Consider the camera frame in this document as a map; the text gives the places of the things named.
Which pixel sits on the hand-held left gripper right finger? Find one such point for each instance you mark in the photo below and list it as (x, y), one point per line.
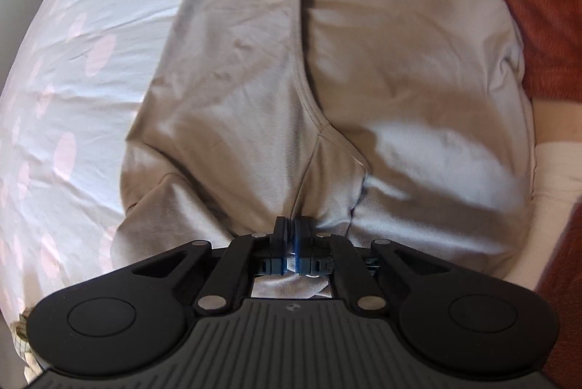
(300, 241)

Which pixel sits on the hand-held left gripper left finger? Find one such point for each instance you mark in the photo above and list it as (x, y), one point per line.
(281, 235)

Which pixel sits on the beige garment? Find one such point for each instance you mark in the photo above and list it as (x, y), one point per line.
(386, 66)

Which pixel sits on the pink polka dot bed sheet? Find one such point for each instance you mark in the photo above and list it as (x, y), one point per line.
(91, 52)

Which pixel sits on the white cloth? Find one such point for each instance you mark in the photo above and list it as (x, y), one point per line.
(559, 170)

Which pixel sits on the checked cloth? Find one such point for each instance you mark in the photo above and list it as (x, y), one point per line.
(25, 343)

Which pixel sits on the rust brown blanket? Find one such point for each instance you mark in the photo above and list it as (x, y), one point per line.
(545, 7)

